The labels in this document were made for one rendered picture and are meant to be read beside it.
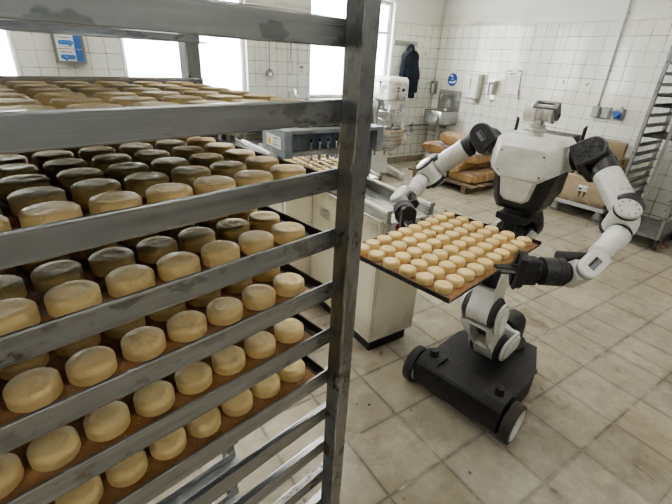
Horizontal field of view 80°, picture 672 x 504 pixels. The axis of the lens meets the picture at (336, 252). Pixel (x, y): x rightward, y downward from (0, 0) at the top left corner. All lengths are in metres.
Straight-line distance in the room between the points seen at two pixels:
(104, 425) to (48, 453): 0.06
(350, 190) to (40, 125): 0.34
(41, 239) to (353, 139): 0.35
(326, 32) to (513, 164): 1.31
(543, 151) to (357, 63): 1.25
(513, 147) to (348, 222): 1.24
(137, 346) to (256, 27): 0.38
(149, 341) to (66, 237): 0.19
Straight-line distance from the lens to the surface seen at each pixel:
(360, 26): 0.53
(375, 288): 2.20
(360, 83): 0.53
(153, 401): 0.60
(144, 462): 0.66
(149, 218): 0.44
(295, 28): 0.50
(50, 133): 0.40
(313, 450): 0.86
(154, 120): 0.42
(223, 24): 0.45
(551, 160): 1.71
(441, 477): 1.99
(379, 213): 2.04
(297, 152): 2.50
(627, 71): 5.88
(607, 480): 2.29
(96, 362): 0.54
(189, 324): 0.56
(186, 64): 0.90
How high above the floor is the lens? 1.56
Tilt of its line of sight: 26 degrees down
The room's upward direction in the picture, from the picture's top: 3 degrees clockwise
